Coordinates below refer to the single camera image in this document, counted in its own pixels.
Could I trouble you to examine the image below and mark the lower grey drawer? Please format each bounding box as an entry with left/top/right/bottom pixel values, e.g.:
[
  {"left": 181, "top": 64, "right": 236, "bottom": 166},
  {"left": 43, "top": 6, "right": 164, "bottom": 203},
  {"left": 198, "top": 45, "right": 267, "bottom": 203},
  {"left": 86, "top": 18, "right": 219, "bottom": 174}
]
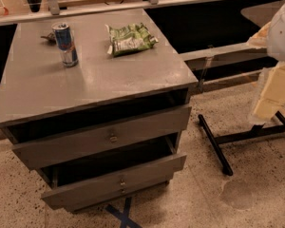
[{"left": 42, "top": 153, "right": 186, "bottom": 212}]

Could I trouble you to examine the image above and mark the grey drawer cabinet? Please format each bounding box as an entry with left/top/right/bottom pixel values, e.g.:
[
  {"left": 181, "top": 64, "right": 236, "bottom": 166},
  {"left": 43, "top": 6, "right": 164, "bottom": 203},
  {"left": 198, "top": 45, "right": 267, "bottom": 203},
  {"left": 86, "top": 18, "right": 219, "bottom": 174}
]
[{"left": 0, "top": 8, "right": 199, "bottom": 213}]

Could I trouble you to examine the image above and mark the blue silver redbull can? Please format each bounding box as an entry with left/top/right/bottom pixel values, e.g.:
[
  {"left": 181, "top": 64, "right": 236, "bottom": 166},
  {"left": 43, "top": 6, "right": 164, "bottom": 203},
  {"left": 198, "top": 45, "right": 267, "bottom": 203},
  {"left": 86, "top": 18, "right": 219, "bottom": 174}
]
[{"left": 52, "top": 22, "right": 78, "bottom": 67}]

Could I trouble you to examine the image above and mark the small dark snack bar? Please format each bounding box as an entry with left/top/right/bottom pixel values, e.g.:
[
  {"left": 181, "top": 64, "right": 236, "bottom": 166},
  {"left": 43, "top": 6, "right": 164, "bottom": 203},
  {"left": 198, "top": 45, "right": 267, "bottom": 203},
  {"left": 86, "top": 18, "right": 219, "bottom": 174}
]
[{"left": 42, "top": 32, "right": 56, "bottom": 43}]

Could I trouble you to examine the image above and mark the grey drawer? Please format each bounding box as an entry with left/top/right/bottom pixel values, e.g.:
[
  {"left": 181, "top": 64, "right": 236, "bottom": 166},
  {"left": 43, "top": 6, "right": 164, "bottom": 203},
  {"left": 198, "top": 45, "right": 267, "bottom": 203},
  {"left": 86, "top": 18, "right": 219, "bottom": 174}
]
[
  {"left": 12, "top": 104, "right": 191, "bottom": 170},
  {"left": 42, "top": 153, "right": 186, "bottom": 212}
]

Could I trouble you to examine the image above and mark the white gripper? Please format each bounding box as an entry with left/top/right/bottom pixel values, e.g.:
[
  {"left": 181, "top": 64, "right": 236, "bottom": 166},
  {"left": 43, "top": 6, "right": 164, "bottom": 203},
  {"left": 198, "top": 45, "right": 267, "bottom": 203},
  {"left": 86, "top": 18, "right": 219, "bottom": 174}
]
[{"left": 247, "top": 4, "right": 285, "bottom": 124}]

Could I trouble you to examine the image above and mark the green snack bag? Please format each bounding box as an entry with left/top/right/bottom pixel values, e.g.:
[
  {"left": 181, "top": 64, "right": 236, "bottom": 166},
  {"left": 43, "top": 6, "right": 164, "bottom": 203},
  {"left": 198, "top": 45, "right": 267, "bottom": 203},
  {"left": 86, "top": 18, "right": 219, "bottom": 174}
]
[{"left": 106, "top": 23, "right": 158, "bottom": 57}]

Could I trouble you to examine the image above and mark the grey lower shelf beam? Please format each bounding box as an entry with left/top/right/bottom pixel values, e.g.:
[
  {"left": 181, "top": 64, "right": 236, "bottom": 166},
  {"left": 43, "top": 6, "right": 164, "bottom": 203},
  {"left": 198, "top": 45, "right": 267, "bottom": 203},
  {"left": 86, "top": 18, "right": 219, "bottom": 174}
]
[{"left": 180, "top": 43, "right": 267, "bottom": 70}]

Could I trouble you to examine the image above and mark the black table leg base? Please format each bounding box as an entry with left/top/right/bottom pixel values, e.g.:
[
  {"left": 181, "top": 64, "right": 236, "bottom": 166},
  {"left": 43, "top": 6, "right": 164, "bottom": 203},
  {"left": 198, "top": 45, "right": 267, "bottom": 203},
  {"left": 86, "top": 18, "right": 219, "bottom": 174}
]
[{"left": 198, "top": 111, "right": 285, "bottom": 176}]

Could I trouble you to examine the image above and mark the upper grey drawer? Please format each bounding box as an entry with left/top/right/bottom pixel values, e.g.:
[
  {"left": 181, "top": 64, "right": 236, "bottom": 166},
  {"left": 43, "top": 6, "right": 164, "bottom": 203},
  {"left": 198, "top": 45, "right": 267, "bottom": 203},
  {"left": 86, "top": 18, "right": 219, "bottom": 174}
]
[{"left": 12, "top": 104, "right": 191, "bottom": 170}]

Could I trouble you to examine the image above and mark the grey metal rail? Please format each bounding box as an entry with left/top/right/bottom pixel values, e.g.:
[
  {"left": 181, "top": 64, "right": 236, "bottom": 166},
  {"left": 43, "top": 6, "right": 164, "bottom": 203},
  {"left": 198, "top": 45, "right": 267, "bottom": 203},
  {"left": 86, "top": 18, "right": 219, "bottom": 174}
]
[{"left": 0, "top": 0, "right": 285, "bottom": 28}]

